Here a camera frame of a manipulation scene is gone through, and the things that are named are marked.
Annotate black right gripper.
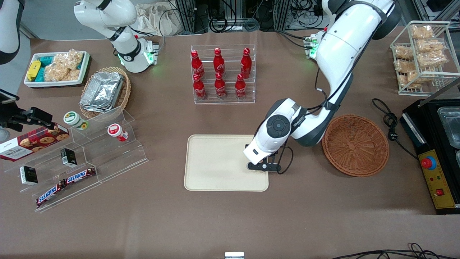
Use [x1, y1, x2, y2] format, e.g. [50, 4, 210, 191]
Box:
[0, 104, 59, 132]

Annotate white rectangular snack tray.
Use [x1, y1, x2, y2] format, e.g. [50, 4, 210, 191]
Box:
[24, 51, 91, 88]

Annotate beige rectangular tray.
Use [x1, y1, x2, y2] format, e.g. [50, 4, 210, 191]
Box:
[184, 135, 269, 192]

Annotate oval light wicker basket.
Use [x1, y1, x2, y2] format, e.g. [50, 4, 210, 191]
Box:
[79, 66, 132, 119]

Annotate round brown wicker basket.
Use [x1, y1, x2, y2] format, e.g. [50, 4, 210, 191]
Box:
[322, 114, 390, 177]

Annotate red tartan cookie box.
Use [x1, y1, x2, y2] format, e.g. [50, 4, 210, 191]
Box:
[0, 124, 70, 162]

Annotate green lid white cup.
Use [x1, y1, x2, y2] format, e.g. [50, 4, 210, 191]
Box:
[63, 111, 89, 130]

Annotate small black box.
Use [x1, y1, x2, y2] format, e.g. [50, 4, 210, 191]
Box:
[19, 165, 39, 186]
[60, 147, 78, 168]

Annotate clear bag rice crackers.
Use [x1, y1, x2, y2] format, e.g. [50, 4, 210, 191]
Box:
[54, 49, 84, 71]
[44, 63, 81, 82]

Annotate yellow snack packet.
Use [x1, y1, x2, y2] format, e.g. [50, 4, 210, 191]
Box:
[27, 60, 41, 81]

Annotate silver foil container stack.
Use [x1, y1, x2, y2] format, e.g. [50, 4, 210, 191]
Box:
[79, 72, 125, 113]

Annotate brown snickers bar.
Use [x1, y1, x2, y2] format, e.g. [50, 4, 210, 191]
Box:
[36, 181, 67, 208]
[64, 167, 97, 185]

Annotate red lid white cup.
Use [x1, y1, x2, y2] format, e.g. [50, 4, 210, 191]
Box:
[107, 123, 129, 142]

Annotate clear acrylic bottle rack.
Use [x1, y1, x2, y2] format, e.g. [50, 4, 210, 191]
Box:
[190, 45, 256, 105]

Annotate clear acrylic step shelf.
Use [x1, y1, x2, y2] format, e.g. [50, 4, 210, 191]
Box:
[4, 106, 149, 213]

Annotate red cola bottle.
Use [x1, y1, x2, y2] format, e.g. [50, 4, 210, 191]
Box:
[193, 73, 207, 101]
[240, 47, 252, 79]
[190, 50, 205, 79]
[213, 47, 226, 75]
[214, 72, 227, 100]
[235, 73, 247, 100]

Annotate beige crumpled cloth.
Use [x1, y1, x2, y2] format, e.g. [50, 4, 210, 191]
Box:
[134, 3, 181, 37]

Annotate clear bag fried snack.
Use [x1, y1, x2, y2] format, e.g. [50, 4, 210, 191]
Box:
[395, 59, 420, 75]
[393, 46, 414, 60]
[410, 24, 436, 40]
[416, 39, 448, 68]
[398, 72, 424, 89]

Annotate black machine yellow control panel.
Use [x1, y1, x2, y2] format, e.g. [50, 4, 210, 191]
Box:
[400, 77, 460, 215]

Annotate steel machine pan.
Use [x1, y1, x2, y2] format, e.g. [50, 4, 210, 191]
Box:
[436, 106, 460, 149]

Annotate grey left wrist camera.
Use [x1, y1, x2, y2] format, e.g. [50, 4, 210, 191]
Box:
[247, 162, 282, 172]

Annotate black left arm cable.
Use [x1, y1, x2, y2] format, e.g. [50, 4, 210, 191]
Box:
[277, 43, 364, 175]

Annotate black power cable with plug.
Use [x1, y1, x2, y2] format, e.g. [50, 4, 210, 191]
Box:
[372, 97, 419, 161]

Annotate aluminium frame profile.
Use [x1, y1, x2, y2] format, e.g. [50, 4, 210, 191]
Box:
[175, 0, 197, 35]
[274, 0, 292, 31]

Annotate black cable bundle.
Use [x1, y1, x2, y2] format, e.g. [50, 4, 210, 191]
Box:
[208, 0, 260, 34]

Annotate white wire basket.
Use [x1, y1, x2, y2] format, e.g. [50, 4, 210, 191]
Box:
[390, 21, 460, 96]

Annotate black floor cable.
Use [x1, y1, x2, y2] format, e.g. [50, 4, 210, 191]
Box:
[330, 242, 460, 259]

